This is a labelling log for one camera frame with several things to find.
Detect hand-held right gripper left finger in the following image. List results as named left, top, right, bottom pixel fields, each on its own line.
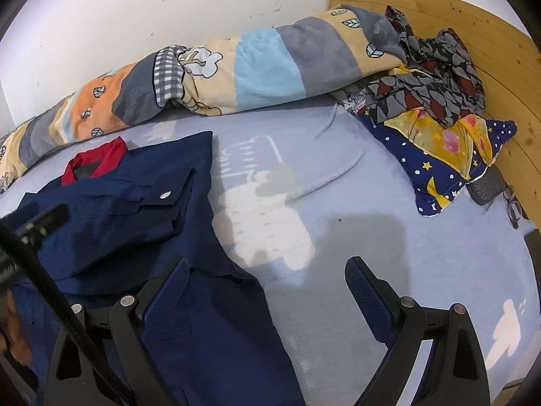
left=44, top=256, right=191, bottom=406

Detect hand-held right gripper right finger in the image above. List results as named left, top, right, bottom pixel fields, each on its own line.
left=344, top=256, right=491, bottom=406

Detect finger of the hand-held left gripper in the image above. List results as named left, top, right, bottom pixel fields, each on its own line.
left=15, top=203, right=69, bottom=244

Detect navy work jacket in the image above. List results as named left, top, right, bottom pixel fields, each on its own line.
left=0, top=131, right=307, bottom=406

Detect person's left hand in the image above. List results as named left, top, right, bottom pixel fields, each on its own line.
left=0, top=291, right=34, bottom=365

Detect navy star print pillow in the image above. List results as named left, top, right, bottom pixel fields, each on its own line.
left=359, top=110, right=519, bottom=218

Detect small black pouch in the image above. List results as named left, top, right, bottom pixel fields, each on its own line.
left=466, top=165, right=508, bottom=207

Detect eyeglasses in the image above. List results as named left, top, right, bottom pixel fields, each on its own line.
left=502, top=185, right=530, bottom=231

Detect yellow floral cloth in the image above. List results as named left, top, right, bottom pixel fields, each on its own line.
left=382, top=108, right=500, bottom=183

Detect grey red patterned garment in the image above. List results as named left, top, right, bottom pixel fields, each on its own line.
left=332, top=5, right=488, bottom=129

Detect patchwork quilt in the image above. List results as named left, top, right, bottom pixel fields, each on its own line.
left=0, top=4, right=408, bottom=195

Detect grey cloth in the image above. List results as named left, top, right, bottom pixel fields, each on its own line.
left=340, top=3, right=410, bottom=65

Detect wooden headboard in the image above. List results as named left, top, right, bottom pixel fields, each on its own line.
left=329, top=0, right=541, bottom=221

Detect black cable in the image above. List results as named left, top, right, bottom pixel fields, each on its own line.
left=0, top=219, right=138, bottom=406

